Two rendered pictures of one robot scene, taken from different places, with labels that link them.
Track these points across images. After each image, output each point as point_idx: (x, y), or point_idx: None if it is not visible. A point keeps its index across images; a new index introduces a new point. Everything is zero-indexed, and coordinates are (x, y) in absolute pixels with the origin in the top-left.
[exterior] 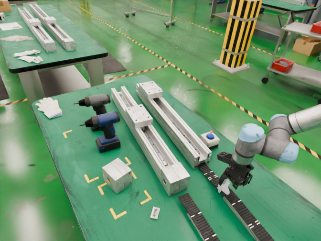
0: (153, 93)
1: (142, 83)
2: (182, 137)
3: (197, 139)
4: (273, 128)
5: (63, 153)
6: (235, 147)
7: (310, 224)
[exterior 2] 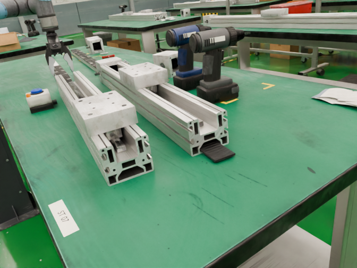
0: (100, 94)
1: (123, 107)
2: (82, 77)
3: (62, 79)
4: (13, 0)
5: (247, 75)
6: (54, 13)
7: (11, 84)
